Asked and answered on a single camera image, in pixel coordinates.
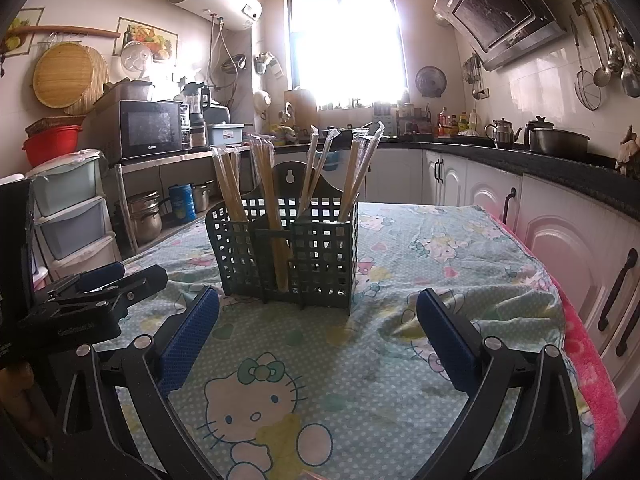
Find brown woven basket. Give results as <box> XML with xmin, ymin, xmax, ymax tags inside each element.
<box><xmin>25</xmin><ymin>116</ymin><xmax>87</xmax><ymax>137</ymax></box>

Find kitchen window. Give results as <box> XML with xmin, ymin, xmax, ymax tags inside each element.
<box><xmin>286</xmin><ymin>0</ymin><xmax>405</xmax><ymax>110</ymax></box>

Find small hanging tools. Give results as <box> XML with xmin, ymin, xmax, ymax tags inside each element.
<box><xmin>462</xmin><ymin>54</ymin><xmax>483</xmax><ymax>98</ymax></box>

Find wall-mounted metal holder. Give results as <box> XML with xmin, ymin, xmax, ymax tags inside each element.
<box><xmin>254</xmin><ymin>51</ymin><xmax>283</xmax><ymax>78</ymax></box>

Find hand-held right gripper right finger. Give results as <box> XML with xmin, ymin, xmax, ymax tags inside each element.
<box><xmin>416</xmin><ymin>288</ymin><xmax>585</xmax><ymax>480</ymax></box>

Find black microwave oven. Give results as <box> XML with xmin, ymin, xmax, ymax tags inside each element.
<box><xmin>82</xmin><ymin>99</ymin><xmax>191</xmax><ymax>165</ymax></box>

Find wire spice rack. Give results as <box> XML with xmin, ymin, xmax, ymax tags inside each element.
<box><xmin>396</xmin><ymin>104</ymin><xmax>433</xmax><ymax>138</ymax></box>

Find pale plastic drawer cabinet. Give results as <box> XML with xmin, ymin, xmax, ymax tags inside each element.
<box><xmin>25</xmin><ymin>149</ymin><xmax>118</xmax><ymax>276</ymax></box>

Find round bamboo cutting boards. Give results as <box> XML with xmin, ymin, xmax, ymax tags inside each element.
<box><xmin>32</xmin><ymin>42</ymin><xmax>91</xmax><ymax>109</ymax></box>

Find group of condiment bottles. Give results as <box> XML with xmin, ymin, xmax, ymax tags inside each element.
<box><xmin>437</xmin><ymin>106</ymin><xmax>478</xmax><ymax>137</ymax></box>

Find wide steel pot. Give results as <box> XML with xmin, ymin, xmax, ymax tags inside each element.
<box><xmin>527</xmin><ymin>129</ymin><xmax>592</xmax><ymax>157</ymax></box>

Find ginger root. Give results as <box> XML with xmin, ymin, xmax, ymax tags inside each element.
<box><xmin>616</xmin><ymin>130</ymin><xmax>640</xmax><ymax>177</ymax></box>

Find water heater hoses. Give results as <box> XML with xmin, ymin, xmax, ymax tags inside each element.
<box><xmin>207</xmin><ymin>15</ymin><xmax>241</xmax><ymax>106</ymax></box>

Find pink fleece blanket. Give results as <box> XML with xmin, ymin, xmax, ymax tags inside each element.
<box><xmin>487</xmin><ymin>210</ymin><xmax>628</xmax><ymax>461</ymax></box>

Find bunch of chopsticks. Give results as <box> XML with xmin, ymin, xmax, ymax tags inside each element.
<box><xmin>209</xmin><ymin>121</ymin><xmax>386</xmax><ymax>293</ymax></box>

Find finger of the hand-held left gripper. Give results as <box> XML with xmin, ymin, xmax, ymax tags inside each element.
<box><xmin>37</xmin><ymin>265</ymin><xmax>169</xmax><ymax>319</ymax></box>
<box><xmin>31</xmin><ymin>261</ymin><xmax>126</xmax><ymax>306</ymax></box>

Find blue canister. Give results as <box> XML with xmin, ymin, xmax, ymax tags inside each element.
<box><xmin>167</xmin><ymin>183</ymin><xmax>197</xmax><ymax>223</ymax></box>

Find round woven mat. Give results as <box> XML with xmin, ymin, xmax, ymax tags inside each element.
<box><xmin>62</xmin><ymin>46</ymin><xmax>110</xmax><ymax>117</ymax></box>

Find wire mesh skimmer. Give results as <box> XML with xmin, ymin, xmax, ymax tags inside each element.
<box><xmin>570</xmin><ymin>15</ymin><xmax>603</xmax><ymax>111</ymax></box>

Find grey-blue storage box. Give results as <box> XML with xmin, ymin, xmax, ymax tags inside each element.
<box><xmin>206</xmin><ymin>121</ymin><xmax>246</xmax><ymax>147</ymax></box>

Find row of hanging kitchen utensils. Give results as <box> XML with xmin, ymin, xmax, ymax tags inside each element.
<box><xmin>582</xmin><ymin>0</ymin><xmax>640</xmax><ymax>98</ymax></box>

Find fruit wall picture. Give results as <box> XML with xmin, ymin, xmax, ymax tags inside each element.
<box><xmin>112</xmin><ymin>16</ymin><xmax>179</xmax><ymax>63</ymax></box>

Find brown box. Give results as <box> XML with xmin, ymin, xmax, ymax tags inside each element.
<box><xmin>95</xmin><ymin>80</ymin><xmax>153</xmax><ymax>103</ymax></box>

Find black range hood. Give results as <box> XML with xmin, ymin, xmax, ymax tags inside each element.
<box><xmin>432</xmin><ymin>0</ymin><xmax>568</xmax><ymax>72</ymax></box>

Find small round wall fan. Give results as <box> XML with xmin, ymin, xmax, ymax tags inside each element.
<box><xmin>416</xmin><ymin>66</ymin><xmax>447</xmax><ymax>98</ymax></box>

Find cartoon print tablecloth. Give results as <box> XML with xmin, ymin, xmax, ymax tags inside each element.
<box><xmin>117</xmin><ymin>201</ymin><xmax>596</xmax><ymax>480</ymax></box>

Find black blender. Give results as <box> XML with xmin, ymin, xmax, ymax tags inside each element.
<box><xmin>181</xmin><ymin>81</ymin><xmax>211</xmax><ymax>150</ymax></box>

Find wooden rolling pin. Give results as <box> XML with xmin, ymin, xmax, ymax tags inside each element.
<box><xmin>7</xmin><ymin>25</ymin><xmax>122</xmax><ymax>48</ymax></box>

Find wooden cutting board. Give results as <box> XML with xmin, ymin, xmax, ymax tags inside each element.
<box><xmin>284</xmin><ymin>87</ymin><xmax>318</xmax><ymax>133</ymax></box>

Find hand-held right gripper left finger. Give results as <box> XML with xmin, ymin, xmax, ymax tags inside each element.
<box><xmin>52</xmin><ymin>286</ymin><xmax>222</xmax><ymax>480</ymax></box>

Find steel kettle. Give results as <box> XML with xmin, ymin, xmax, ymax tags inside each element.
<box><xmin>484</xmin><ymin>117</ymin><xmax>523</xmax><ymax>150</ymax></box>

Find stacked steel stockpot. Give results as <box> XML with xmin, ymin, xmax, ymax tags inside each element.
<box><xmin>125</xmin><ymin>191</ymin><xmax>163</xmax><ymax>245</ymax></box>

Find yellow plastic bag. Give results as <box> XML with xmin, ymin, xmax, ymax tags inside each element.
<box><xmin>270</xmin><ymin>124</ymin><xmax>301</xmax><ymax>147</ymax></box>

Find red plastic basin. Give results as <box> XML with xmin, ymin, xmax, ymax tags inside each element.
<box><xmin>21</xmin><ymin>126</ymin><xmax>83</xmax><ymax>168</ymax></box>

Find green plastic utensil basket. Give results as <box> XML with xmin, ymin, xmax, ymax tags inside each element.
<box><xmin>205</xmin><ymin>161</ymin><xmax>360</xmax><ymax>311</ymax></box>

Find kitchen shelf rack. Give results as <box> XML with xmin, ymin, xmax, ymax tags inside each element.
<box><xmin>107</xmin><ymin>145</ymin><xmax>251</xmax><ymax>256</ymax></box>

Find framed wall picture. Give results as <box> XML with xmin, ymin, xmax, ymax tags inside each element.
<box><xmin>0</xmin><ymin>7</ymin><xmax>45</xmax><ymax>56</ymax></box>

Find black kitchen countertop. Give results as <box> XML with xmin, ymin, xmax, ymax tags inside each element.
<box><xmin>247</xmin><ymin>135</ymin><xmax>640</xmax><ymax>221</ymax></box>

